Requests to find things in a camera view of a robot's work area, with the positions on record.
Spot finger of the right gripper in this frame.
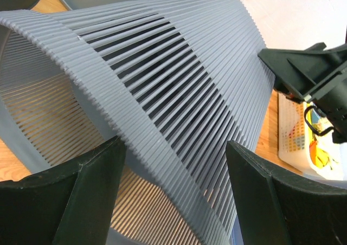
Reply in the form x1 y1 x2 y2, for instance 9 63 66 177
258 42 346 103

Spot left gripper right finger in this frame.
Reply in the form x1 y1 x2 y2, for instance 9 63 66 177
226 141 346 244

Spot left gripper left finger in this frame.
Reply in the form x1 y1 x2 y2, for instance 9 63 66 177
1 137 126 244

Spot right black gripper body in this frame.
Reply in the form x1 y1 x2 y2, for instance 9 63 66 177
304 74 346 144

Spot grey mesh square bin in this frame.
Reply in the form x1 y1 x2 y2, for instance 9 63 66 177
1 0 274 244

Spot white plastic basket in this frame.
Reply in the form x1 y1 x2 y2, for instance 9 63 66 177
278 95 346 189

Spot patterned crumpled cloths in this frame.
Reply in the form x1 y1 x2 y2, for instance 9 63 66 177
305 105 346 180

